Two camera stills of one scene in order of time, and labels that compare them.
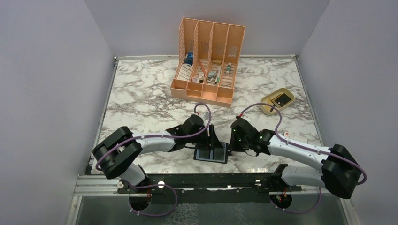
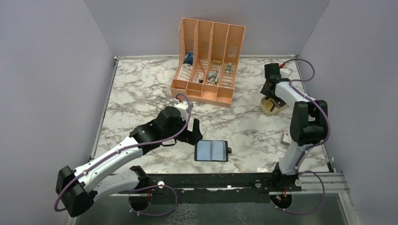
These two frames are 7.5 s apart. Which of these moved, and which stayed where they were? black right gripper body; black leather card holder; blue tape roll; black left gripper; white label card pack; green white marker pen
Moved: black left gripper; black right gripper body
Stayed: blue tape roll; white label card pack; green white marker pen; black leather card holder
